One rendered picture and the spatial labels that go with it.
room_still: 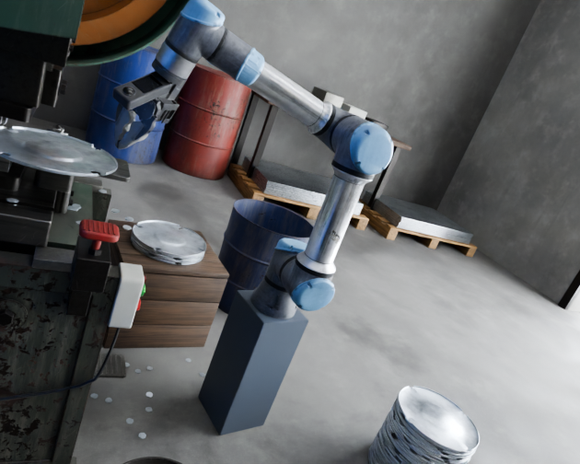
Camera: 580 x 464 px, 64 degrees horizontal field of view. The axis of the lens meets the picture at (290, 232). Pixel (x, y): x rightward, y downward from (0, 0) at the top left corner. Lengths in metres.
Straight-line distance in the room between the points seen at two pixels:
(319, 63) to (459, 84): 1.81
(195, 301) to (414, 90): 4.25
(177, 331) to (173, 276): 0.26
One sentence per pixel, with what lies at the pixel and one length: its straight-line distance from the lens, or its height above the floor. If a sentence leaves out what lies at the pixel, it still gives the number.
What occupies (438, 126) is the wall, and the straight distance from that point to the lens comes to 5.93.
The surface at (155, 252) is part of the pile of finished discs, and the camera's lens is 1.78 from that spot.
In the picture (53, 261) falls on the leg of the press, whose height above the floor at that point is 0.64.
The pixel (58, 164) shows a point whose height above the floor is 0.78.
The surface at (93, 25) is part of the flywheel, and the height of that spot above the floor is 1.06.
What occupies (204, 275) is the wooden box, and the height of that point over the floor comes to 0.34.
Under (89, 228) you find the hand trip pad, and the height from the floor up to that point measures 0.76.
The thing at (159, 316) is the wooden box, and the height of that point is 0.15.
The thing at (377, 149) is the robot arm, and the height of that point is 1.04.
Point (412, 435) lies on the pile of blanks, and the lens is 1.68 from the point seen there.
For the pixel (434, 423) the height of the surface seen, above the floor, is 0.27.
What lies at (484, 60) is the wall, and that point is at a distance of 6.12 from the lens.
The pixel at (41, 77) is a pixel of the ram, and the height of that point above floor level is 0.95.
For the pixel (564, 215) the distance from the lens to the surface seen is 5.33.
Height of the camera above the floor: 1.15
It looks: 19 degrees down
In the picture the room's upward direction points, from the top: 21 degrees clockwise
